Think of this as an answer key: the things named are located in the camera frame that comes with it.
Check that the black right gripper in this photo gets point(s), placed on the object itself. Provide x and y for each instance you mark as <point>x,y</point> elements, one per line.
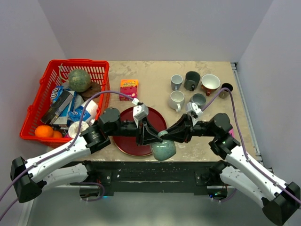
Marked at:
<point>183,131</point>

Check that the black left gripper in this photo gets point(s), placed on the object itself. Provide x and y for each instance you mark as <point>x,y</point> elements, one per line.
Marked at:
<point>146,136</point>

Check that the teal glazed mug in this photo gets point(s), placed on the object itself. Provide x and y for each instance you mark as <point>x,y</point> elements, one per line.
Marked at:
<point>163,150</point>

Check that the white speckled mug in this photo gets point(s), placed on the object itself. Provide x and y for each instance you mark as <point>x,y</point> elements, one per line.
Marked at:
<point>176,100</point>

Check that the small grey mug white inside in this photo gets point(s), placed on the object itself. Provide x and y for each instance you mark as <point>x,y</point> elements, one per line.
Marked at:
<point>176,82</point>

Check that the dark grey mug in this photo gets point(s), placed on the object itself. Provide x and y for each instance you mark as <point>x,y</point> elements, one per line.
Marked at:
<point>192,79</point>

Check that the red floral mug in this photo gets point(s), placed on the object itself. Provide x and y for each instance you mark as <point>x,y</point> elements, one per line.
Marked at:
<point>210,83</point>

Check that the small brown espresso cup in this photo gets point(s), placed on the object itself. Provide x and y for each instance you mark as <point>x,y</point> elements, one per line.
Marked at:
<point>226,89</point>

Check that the grey-blue round mug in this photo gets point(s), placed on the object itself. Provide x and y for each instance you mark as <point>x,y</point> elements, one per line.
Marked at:
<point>199,100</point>

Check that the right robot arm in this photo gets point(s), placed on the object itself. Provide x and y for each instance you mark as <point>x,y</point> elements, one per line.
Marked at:
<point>278,199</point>

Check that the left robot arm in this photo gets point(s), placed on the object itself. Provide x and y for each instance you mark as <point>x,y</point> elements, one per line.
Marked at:
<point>30,177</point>

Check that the dark red round tray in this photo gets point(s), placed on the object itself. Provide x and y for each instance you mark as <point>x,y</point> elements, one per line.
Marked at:
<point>128,144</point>

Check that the pink flat box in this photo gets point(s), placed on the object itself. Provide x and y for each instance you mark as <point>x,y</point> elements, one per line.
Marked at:
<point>232,132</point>

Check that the orange pink sponge box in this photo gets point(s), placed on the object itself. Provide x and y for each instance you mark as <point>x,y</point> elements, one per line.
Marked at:
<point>129,87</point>

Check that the white blue paper cup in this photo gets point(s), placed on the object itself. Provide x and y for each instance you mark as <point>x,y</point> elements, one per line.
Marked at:
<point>88,114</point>

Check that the brown wooden disc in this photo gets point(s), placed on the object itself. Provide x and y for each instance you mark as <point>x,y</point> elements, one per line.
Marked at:
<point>93,89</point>

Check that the white paper roll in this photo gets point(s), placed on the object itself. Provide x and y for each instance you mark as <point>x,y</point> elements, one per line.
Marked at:
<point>74,128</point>

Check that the green round melon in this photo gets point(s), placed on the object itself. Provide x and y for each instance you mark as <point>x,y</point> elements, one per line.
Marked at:
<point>79,80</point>

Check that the black carton box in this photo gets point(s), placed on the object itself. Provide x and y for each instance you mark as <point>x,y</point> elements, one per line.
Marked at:
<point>57,108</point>

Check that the blue candy bag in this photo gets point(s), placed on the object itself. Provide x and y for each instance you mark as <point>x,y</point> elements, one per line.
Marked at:
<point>56,92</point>

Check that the red plastic basket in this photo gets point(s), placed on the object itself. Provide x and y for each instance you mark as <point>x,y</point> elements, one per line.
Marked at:
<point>99,73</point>

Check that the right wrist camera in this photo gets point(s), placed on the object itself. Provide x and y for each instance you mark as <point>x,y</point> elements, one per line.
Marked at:
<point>193,110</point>

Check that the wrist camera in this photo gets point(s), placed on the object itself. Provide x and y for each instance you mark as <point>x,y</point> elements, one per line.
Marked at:
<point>140,112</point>
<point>193,110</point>

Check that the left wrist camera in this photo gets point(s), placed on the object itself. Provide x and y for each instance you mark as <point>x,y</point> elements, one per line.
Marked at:
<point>140,112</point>

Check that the black table front rail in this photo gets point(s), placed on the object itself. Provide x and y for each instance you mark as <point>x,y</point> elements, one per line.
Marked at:
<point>198,178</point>

